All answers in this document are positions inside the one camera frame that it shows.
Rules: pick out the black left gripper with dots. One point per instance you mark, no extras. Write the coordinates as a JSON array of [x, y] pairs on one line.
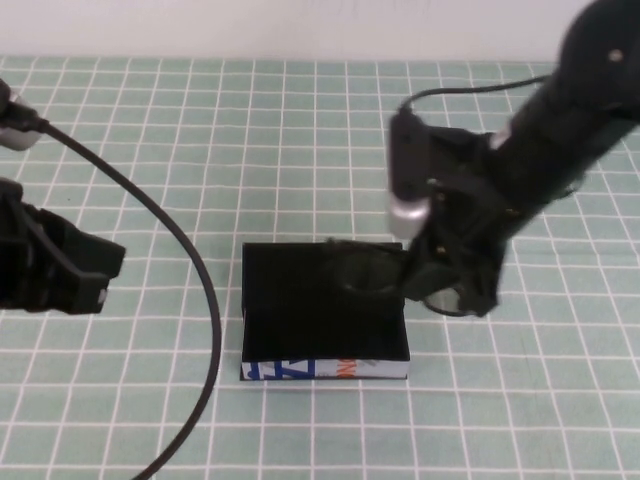
[[20, 260]]

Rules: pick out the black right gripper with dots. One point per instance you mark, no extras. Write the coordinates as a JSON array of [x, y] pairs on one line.
[[465, 220]]

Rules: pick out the black sunglasses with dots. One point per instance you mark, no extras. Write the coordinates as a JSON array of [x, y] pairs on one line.
[[370, 274]]

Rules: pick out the black glasses case printed front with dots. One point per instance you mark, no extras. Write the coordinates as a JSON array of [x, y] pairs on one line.
[[300, 325]]

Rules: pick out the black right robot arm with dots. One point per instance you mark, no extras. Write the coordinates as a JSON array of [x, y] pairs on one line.
[[575, 110]]

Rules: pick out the green checkered tablecloth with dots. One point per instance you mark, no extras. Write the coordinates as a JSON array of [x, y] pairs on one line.
[[300, 150]]

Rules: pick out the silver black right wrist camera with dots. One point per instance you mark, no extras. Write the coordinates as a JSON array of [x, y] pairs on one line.
[[407, 165]]

